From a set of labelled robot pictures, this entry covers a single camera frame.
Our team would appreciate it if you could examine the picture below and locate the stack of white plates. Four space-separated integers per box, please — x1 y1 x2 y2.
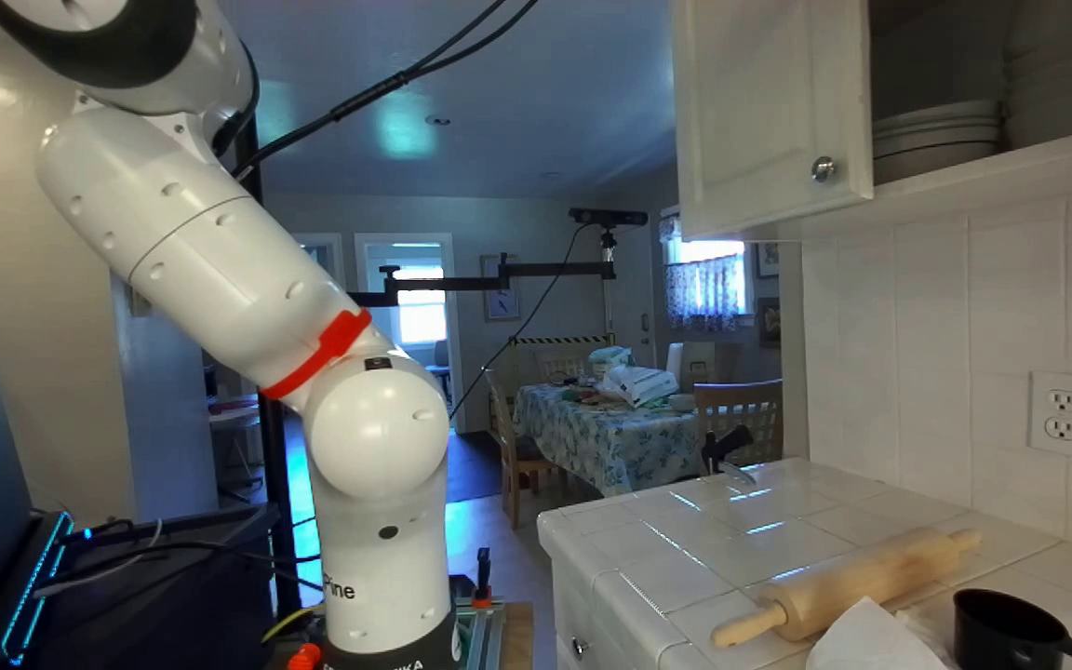
876 99 1003 182

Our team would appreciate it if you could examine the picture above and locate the black measuring cup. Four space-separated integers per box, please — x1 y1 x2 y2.
952 587 1072 670

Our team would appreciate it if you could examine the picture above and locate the wooden rolling pin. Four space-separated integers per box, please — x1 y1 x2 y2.
710 527 978 648

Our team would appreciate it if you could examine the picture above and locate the black cable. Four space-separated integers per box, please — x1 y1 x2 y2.
235 0 544 177

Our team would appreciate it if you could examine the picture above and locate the floral window curtain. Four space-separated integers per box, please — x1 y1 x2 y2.
667 237 750 324

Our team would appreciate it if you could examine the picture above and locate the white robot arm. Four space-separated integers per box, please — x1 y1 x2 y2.
0 0 462 670

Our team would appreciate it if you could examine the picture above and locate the black camera bar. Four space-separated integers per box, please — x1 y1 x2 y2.
570 208 647 226

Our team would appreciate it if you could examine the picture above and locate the black camera stand pole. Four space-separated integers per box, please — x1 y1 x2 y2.
261 199 616 639

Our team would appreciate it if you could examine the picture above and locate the white wall outlet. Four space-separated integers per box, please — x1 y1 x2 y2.
1029 371 1072 457

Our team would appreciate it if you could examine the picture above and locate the white cabinet door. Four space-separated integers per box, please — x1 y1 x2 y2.
670 0 876 237

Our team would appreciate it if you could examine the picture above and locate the table with floral cloth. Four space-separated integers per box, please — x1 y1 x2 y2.
513 382 700 496

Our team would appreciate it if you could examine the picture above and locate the wooden chair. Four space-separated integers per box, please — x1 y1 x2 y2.
692 381 781 470

